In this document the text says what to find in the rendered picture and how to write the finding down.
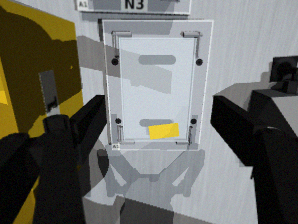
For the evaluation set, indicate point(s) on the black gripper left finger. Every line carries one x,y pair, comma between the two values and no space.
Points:
58,198

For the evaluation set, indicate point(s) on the yellow bin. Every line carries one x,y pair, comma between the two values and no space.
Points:
39,69

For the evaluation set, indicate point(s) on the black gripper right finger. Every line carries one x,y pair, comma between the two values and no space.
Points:
272,153

